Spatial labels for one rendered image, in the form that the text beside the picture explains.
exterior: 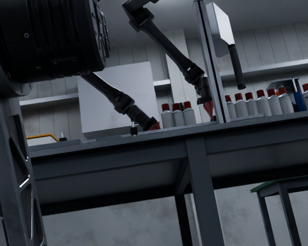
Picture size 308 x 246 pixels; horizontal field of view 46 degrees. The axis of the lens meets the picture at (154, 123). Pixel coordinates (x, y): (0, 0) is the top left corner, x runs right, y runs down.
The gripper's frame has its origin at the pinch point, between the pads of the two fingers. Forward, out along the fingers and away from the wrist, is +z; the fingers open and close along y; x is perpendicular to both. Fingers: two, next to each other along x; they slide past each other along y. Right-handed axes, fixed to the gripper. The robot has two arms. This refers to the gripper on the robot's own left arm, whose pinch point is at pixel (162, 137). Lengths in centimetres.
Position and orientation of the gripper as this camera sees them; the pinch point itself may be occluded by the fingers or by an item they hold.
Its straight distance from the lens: 162.0
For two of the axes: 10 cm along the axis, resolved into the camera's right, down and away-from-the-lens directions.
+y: -0.1, 2.9, 9.6
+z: 7.1, 6.7, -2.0
